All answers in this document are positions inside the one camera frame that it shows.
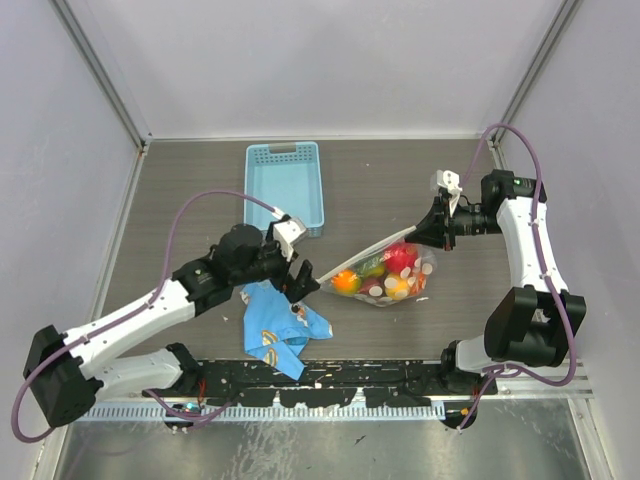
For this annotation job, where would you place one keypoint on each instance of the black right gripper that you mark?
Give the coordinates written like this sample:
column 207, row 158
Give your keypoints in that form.
column 437, row 228

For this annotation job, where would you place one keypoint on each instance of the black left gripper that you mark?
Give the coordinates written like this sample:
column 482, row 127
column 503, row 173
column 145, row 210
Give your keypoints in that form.
column 304, row 280

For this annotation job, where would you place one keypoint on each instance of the clear polka dot zip bag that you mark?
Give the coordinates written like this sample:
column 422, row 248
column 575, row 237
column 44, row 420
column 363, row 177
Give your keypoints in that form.
column 372, row 289

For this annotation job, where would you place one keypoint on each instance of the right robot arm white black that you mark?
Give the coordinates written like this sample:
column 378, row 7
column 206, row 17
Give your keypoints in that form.
column 533, row 324

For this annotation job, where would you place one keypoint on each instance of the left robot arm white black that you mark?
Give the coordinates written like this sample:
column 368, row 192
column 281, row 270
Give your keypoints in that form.
column 68, row 372

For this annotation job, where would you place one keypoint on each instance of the orange fake fruit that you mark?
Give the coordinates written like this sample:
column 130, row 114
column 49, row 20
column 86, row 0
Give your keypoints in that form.
column 346, row 282

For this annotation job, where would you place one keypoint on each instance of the red fake apple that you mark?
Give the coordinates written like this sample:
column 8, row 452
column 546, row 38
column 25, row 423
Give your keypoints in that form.
column 399, row 256

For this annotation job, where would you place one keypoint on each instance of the yellow fake lemon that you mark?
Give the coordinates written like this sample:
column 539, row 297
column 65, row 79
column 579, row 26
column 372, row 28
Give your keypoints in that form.
column 396, row 287

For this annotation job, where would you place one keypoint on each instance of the green fake vegetable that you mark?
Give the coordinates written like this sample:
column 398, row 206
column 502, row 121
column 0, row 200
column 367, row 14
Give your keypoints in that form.
column 373, row 266

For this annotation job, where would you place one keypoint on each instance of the blue patterned cloth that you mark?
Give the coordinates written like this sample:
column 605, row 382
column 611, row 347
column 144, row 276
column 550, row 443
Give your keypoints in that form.
column 276, row 332

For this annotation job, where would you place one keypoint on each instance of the light blue plastic basket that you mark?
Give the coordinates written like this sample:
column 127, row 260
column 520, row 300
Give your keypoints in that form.
column 288, row 176

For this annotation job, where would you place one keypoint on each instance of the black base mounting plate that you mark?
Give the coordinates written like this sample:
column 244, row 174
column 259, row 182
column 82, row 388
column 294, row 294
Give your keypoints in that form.
column 384, row 383

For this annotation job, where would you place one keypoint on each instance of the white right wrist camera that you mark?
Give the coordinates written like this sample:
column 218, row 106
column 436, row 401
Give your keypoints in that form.
column 449, row 181

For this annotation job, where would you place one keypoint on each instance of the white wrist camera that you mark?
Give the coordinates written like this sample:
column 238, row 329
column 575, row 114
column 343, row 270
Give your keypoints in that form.
column 449, row 181
column 288, row 232

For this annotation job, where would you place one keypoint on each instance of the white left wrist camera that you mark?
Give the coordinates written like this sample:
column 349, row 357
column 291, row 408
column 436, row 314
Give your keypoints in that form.
column 288, row 232

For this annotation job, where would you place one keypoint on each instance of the white slotted cable duct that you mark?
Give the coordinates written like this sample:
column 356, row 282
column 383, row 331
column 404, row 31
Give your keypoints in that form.
column 356, row 411

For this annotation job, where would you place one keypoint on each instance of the aluminium frame rail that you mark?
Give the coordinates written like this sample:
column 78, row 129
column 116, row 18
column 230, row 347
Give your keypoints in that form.
column 544, row 384

